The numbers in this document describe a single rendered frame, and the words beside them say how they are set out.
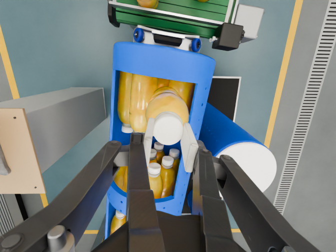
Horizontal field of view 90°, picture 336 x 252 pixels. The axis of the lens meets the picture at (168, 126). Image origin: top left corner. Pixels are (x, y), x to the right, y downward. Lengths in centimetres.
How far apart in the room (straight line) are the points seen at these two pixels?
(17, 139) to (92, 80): 102
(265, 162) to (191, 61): 53
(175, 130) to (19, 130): 70
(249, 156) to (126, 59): 57
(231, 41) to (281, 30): 130
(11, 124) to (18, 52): 126
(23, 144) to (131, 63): 59
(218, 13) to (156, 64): 44
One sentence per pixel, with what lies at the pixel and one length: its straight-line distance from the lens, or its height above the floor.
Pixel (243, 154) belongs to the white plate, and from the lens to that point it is 73.
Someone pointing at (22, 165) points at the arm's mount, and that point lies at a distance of 91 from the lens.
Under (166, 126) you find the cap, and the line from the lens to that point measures 21.
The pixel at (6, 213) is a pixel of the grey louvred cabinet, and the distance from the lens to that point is 253.
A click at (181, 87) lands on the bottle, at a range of 47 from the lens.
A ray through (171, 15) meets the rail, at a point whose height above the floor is 98.
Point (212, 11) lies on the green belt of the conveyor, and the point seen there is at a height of 90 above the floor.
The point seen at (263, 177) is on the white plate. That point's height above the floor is 104.
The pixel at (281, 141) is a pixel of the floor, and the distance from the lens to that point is 217.
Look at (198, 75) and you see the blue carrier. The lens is 41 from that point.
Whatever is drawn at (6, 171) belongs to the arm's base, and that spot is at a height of 102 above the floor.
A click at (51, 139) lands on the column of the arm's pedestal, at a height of 82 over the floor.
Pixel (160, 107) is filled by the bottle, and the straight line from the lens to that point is 24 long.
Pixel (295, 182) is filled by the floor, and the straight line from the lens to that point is 256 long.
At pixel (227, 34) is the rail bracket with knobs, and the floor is 100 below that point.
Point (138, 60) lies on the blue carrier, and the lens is 40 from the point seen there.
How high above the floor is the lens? 161
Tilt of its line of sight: 71 degrees down
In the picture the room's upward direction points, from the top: 176 degrees clockwise
